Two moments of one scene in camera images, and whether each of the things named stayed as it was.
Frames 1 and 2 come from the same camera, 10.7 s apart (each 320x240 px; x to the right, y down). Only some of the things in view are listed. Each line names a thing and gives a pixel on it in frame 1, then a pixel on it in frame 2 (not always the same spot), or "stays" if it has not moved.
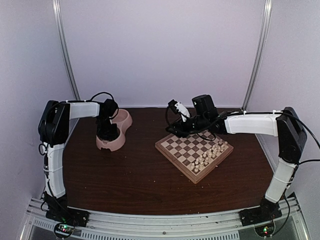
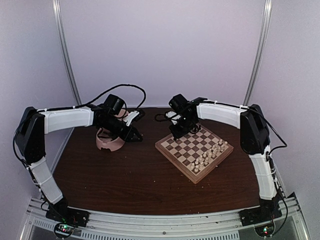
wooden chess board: (194, 155) stays
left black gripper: (105, 136) → (127, 136)
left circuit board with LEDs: (64, 230) stays
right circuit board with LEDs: (266, 230) stays
